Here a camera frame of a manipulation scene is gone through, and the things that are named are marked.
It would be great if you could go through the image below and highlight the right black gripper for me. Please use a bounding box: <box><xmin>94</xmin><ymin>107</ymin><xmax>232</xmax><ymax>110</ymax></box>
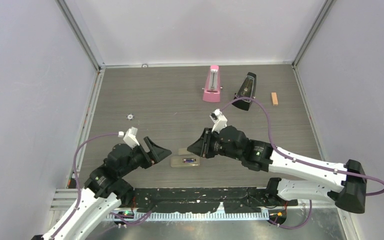
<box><xmin>187</xmin><ymin>128</ymin><xmax>243</xmax><ymax>161</ymax></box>

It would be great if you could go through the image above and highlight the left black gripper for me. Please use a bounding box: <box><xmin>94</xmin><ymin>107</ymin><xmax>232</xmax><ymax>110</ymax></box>
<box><xmin>119</xmin><ymin>136</ymin><xmax>171</xmax><ymax>177</ymax></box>

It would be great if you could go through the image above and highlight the beige grey remote control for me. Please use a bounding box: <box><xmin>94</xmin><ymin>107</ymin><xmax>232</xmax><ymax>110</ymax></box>
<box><xmin>170</xmin><ymin>156</ymin><xmax>201</xmax><ymax>168</ymax></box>

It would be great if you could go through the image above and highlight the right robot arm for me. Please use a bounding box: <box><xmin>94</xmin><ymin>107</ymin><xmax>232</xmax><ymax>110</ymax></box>
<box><xmin>187</xmin><ymin>126</ymin><xmax>367</xmax><ymax>214</ymax></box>

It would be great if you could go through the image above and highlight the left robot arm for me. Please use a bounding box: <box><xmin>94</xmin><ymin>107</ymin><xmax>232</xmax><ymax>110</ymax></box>
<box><xmin>33</xmin><ymin>131</ymin><xmax>172</xmax><ymax>240</ymax></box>

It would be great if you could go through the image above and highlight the lone poker chip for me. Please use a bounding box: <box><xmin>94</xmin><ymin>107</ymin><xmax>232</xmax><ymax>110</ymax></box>
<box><xmin>126</xmin><ymin>113</ymin><xmax>135</xmax><ymax>121</ymax></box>

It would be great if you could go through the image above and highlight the pink metronome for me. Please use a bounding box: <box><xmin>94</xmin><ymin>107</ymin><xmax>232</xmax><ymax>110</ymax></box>
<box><xmin>202</xmin><ymin>65</ymin><xmax>222</xmax><ymax>103</ymax></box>

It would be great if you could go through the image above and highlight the black metronome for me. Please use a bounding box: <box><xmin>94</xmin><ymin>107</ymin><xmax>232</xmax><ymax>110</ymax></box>
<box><xmin>232</xmin><ymin>72</ymin><xmax>257</xmax><ymax>111</ymax></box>

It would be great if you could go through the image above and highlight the orange block near right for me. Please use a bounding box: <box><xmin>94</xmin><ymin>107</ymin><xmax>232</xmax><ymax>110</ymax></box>
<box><xmin>271</xmin><ymin>92</ymin><xmax>279</xmax><ymax>106</ymax></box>

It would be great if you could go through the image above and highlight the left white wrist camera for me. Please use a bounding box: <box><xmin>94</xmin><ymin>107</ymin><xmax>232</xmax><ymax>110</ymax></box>
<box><xmin>118</xmin><ymin>127</ymin><xmax>140</xmax><ymax>149</ymax></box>

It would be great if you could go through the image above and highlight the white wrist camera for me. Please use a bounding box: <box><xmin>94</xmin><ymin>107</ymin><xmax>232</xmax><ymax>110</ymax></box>
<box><xmin>209</xmin><ymin>108</ymin><xmax>228</xmax><ymax>133</ymax></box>
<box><xmin>118</xmin><ymin>127</ymin><xmax>140</xmax><ymax>149</ymax></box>

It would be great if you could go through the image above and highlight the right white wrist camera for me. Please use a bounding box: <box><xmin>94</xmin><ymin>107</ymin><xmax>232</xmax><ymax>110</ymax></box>
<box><xmin>209</xmin><ymin>108</ymin><xmax>228</xmax><ymax>133</ymax></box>

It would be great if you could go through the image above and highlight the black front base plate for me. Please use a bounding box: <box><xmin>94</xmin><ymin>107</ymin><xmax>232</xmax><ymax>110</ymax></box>
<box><xmin>121</xmin><ymin>187</ymin><xmax>298</xmax><ymax>214</ymax></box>

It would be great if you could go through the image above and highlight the white slotted cable duct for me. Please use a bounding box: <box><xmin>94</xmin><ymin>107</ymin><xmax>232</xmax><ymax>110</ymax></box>
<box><xmin>112</xmin><ymin>210</ymin><xmax>271</xmax><ymax>222</ymax></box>

